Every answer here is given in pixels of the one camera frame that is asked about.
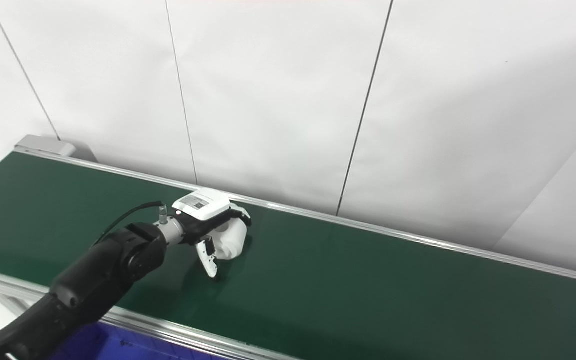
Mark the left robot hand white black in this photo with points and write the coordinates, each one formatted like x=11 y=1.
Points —
x=203 y=205

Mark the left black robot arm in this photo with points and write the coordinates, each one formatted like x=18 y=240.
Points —
x=93 y=280

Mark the green conveyor belt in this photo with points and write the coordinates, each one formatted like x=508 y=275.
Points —
x=368 y=290
x=178 y=334

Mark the blue plastic bin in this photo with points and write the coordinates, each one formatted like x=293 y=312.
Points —
x=118 y=346

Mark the grey conveyor motor box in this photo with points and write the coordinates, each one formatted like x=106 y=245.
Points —
x=43 y=146

